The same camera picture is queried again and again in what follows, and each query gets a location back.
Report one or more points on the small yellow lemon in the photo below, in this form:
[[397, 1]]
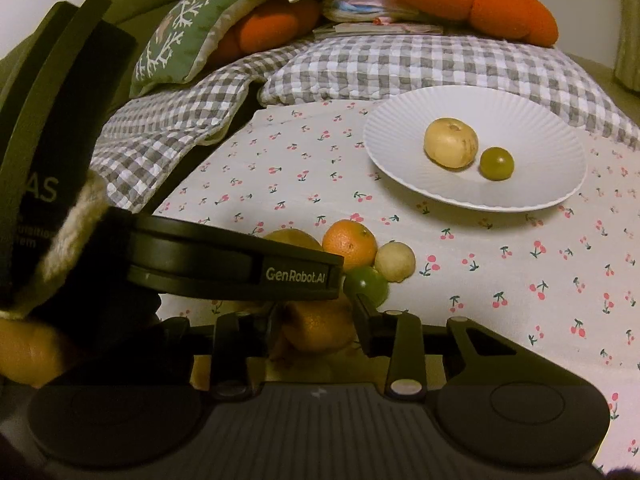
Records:
[[396, 261]]

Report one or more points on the green embroidered cushion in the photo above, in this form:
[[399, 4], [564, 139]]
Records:
[[185, 35]]

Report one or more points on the green round fruit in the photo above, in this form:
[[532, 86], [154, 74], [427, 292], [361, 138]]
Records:
[[497, 163], [370, 285]]

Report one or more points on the grey gingham quilt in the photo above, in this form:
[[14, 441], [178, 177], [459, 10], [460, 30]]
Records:
[[165, 125]]

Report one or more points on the orange tangerine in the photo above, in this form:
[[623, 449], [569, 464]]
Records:
[[320, 327], [350, 245]]

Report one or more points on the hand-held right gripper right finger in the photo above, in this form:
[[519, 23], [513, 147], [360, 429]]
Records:
[[361, 315]]

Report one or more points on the cherry print bed sheet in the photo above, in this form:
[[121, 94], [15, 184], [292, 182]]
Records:
[[450, 285]]

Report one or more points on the beige curtain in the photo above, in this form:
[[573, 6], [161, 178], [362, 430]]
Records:
[[629, 25]]

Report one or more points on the clear plastic bags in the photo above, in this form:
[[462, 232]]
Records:
[[360, 7]]

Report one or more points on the stack of books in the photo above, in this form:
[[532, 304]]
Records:
[[380, 29]]

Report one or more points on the smooth brown-orange fruit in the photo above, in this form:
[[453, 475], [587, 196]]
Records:
[[292, 237]]

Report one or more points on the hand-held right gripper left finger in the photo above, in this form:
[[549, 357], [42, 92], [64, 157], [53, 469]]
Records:
[[261, 337]]

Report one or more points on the white ribbed plate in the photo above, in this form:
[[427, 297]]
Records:
[[400, 145]]

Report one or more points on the large yellow round fruit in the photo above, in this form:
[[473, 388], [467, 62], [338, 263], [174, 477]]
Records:
[[450, 144]]

